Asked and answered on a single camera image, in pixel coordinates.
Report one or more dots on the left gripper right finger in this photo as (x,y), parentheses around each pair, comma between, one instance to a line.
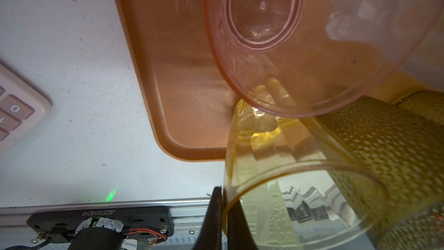
(238,232)

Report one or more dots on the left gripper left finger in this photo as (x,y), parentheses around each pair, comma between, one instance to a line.
(210,237)

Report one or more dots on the yellow glass front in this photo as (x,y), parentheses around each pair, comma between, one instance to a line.
(300,187)

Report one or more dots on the dark olive glass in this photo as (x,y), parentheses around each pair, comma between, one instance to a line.
(406,152)

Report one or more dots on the pink glass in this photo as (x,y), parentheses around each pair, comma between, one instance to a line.
(300,58)

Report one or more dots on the orange rectangular tray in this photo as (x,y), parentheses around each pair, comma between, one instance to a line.
(188,100)

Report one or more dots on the pink white calculator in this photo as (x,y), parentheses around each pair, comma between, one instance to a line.
(23,107)

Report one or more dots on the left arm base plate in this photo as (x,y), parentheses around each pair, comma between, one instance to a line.
(137,223)

